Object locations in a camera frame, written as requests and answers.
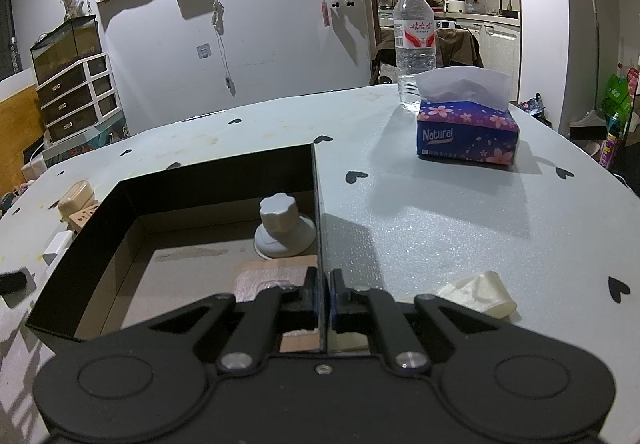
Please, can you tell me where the white usb charger cube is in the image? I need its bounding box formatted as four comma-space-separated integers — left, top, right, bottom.
42, 230, 75, 265

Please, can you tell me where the white drawer cabinet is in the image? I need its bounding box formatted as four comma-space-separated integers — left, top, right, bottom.
36, 53, 122, 144

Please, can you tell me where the purple floral tissue box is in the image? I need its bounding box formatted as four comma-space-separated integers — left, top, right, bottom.
416, 66, 520, 167

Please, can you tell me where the black cardboard box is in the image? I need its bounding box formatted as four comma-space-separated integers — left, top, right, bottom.
26, 144, 318, 352

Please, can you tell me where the crumpled white tissue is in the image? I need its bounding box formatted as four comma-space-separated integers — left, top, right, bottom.
432, 271, 518, 320

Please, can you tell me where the clear plastic water bottle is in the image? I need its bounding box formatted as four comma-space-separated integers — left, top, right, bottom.
393, 0, 437, 112

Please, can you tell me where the glass fish tank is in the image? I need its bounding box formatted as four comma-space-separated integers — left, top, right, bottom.
30, 15, 102, 84

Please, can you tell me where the white suction knob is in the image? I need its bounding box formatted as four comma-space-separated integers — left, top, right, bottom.
254, 193, 316, 259

